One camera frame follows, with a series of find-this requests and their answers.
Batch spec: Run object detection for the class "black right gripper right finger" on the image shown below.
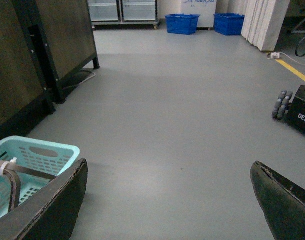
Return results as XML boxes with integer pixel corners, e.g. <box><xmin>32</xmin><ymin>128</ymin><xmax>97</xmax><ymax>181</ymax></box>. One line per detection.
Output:
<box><xmin>250</xmin><ymin>161</ymin><xmax>305</xmax><ymax>240</ymax></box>

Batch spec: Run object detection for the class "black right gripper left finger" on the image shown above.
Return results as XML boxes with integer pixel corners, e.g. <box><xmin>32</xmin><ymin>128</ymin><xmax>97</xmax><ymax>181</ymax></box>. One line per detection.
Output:
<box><xmin>0</xmin><ymin>158</ymin><xmax>88</xmax><ymax>240</ymax></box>

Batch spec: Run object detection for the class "light blue plastic basket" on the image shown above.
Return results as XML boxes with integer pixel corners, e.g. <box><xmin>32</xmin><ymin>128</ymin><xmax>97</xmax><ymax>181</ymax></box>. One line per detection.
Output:
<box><xmin>0</xmin><ymin>136</ymin><xmax>80</xmax><ymax>218</ymax></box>

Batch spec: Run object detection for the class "brown basket handle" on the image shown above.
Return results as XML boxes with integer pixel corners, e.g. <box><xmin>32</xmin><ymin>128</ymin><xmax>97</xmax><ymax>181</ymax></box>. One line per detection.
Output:
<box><xmin>0</xmin><ymin>160</ymin><xmax>56</xmax><ymax>212</ymax></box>

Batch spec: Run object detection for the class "blue shopping basket right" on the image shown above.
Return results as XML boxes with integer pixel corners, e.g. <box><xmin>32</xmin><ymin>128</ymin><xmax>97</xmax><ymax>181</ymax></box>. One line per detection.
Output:
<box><xmin>214</xmin><ymin>13</ymin><xmax>245</xmax><ymax>36</ymax></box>

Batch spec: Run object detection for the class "blue shopping basket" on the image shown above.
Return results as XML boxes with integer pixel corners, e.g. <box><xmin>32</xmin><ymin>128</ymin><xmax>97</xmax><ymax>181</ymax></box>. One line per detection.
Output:
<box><xmin>214</xmin><ymin>13</ymin><xmax>245</xmax><ymax>36</ymax></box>
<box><xmin>165</xmin><ymin>13</ymin><xmax>200</xmax><ymax>35</ymax></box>

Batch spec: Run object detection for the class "blue shopping basket left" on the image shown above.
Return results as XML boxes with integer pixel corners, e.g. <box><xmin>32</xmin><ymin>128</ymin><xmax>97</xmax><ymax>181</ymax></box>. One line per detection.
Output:
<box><xmin>165</xmin><ymin>13</ymin><xmax>200</xmax><ymax>35</ymax></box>

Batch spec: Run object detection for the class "white zip tie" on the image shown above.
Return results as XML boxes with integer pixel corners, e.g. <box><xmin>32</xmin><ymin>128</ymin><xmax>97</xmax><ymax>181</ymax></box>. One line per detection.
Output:
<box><xmin>0</xmin><ymin>157</ymin><xmax>17</xmax><ymax>177</ymax></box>

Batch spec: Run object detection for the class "grey omni wheel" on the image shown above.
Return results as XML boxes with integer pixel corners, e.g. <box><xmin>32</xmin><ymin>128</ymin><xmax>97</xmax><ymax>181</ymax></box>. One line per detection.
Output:
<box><xmin>271</xmin><ymin>90</ymin><xmax>293</xmax><ymax>120</ymax></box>

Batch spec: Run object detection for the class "white power strip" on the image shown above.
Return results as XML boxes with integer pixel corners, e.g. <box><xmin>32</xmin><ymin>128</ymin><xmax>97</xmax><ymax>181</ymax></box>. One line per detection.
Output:
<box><xmin>270</xmin><ymin>52</ymin><xmax>281</xmax><ymax>60</ymax></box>

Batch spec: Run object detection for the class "dark wooden display stand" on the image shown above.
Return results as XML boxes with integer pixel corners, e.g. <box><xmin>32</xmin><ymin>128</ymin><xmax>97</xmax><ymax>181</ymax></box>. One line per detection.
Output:
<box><xmin>0</xmin><ymin>0</ymin><xmax>100</xmax><ymax>140</ymax></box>

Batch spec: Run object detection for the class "glass door refrigerator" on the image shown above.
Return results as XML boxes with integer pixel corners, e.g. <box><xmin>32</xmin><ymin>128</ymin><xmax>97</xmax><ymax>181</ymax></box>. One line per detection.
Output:
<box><xmin>88</xmin><ymin>0</ymin><xmax>160</xmax><ymax>30</ymax></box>

